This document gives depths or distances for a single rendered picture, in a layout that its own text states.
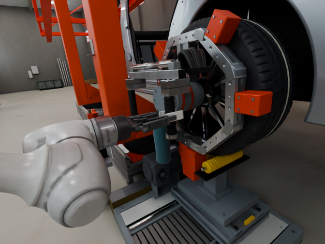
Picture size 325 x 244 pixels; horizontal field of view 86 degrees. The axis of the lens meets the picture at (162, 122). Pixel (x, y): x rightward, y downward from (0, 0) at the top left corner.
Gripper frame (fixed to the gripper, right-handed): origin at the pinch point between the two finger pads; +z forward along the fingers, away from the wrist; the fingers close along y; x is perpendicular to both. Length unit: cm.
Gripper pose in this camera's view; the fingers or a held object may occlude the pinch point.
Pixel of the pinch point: (171, 114)
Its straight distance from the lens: 61.1
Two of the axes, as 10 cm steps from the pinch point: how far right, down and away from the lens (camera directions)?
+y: 5.2, 2.1, -8.3
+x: -0.9, -9.5, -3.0
